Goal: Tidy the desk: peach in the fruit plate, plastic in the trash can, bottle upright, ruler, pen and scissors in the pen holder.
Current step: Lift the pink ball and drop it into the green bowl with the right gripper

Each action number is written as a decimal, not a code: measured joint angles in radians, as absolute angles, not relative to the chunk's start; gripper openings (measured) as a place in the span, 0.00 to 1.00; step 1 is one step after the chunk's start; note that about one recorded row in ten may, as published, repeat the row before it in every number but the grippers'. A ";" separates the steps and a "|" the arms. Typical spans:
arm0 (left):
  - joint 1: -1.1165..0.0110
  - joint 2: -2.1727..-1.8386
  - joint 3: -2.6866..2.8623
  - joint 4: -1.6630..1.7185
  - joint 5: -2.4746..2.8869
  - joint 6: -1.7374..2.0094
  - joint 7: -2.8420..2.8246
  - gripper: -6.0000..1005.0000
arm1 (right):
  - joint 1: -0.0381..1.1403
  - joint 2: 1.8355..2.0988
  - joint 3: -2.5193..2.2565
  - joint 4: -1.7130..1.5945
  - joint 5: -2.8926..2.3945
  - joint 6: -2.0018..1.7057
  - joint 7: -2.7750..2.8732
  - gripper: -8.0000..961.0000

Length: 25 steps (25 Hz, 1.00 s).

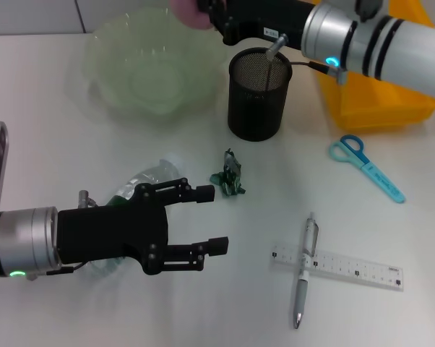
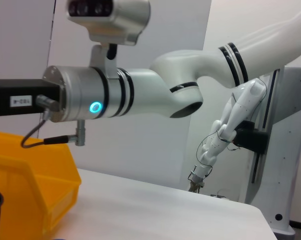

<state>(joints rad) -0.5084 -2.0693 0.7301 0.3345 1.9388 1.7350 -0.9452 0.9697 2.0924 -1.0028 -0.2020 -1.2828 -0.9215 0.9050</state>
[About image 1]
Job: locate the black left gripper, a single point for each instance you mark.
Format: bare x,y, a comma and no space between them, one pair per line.
109,235

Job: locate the pink toy peach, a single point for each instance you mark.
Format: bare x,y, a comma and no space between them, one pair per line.
190,14

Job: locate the green plastic wrapper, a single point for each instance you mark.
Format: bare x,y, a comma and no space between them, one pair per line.
230,177

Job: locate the clear plastic ruler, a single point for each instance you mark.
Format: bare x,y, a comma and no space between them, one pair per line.
355,271

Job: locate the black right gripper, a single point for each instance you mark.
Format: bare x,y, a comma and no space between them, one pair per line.
261,21

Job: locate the yellow plastic bin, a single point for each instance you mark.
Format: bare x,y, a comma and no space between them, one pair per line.
380,108

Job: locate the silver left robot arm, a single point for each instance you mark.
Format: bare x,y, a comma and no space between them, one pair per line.
22,242

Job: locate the blue scissors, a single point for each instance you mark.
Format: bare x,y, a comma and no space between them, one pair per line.
378,175

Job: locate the silver ballpoint pen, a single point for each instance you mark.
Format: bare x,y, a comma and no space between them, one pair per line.
304,260

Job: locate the translucent green fruit plate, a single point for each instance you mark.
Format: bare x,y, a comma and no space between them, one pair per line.
156,72

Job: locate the clear plastic water bottle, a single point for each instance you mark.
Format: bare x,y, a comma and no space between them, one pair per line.
156,173

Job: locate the black mesh pen holder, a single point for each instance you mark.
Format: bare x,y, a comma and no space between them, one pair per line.
255,108

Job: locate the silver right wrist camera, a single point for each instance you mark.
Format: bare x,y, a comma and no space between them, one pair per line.
369,9

